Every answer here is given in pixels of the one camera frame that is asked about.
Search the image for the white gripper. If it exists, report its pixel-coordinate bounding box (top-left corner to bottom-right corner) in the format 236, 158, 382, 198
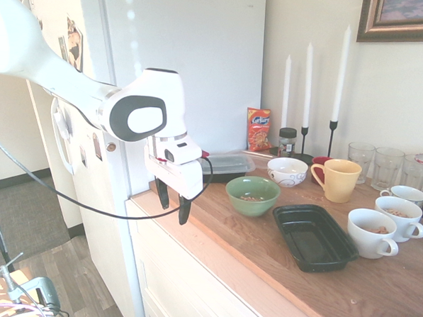
140, 136, 207, 227

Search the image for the green ceramic bowl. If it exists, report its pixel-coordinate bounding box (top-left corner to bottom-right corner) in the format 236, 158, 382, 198
223, 174, 282, 219

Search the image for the black container clear lid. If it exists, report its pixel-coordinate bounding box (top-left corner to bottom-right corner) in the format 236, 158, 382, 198
198, 151, 257, 186

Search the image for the white counter cabinet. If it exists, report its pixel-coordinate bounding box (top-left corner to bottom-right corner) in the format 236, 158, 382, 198
120, 189, 338, 317

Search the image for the orange snack bag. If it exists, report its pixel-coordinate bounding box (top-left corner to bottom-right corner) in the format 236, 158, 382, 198
244, 106, 274, 154

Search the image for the white bowl swirl pattern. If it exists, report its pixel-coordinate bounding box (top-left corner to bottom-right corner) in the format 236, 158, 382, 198
266, 156, 310, 189

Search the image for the glass jar black lid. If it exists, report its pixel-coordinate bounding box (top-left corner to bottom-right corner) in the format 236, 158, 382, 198
277, 126, 298, 159

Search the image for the open black plastic tray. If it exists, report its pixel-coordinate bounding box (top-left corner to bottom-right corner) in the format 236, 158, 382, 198
269, 202, 362, 277

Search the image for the red mug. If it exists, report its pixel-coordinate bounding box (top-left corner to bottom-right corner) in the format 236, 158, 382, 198
310, 155, 335, 186

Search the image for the grey floor rug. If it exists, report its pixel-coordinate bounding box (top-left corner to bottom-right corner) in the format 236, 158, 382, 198
0, 174, 88, 284

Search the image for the metal C-clamp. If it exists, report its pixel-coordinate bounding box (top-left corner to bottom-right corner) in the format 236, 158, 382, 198
0, 250, 64, 312

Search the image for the short white taper candle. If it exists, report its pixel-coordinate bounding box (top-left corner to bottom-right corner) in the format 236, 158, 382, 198
281, 55, 292, 130

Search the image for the yellow mug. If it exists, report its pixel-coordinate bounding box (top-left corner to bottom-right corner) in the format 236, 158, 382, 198
308, 157, 363, 205

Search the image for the medium white taper candle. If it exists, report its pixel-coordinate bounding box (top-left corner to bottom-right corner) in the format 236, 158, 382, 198
302, 41, 315, 129

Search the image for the large photo fridge magnet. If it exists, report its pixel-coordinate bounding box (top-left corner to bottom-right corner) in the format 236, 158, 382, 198
63, 14, 86, 73

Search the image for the clear glass tumbler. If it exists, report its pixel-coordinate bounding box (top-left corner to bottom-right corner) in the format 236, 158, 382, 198
399, 153, 423, 199
346, 142, 376, 185
370, 146, 407, 193

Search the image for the white ceramic cup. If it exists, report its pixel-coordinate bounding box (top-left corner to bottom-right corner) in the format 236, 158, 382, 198
378, 184, 423, 209
373, 195, 423, 244
345, 207, 402, 261

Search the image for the tall white taper candle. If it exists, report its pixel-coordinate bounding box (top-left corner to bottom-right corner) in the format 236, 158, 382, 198
331, 25, 352, 123

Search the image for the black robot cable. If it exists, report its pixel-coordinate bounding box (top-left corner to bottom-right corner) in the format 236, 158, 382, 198
0, 128, 216, 225

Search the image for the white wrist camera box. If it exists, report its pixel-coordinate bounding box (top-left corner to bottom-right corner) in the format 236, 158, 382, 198
163, 138, 203, 166

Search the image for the white refrigerator handle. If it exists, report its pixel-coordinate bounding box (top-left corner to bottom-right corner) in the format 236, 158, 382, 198
47, 99, 79, 175

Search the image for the framed wall painting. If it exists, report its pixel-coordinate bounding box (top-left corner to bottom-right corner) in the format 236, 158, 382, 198
355, 0, 423, 46

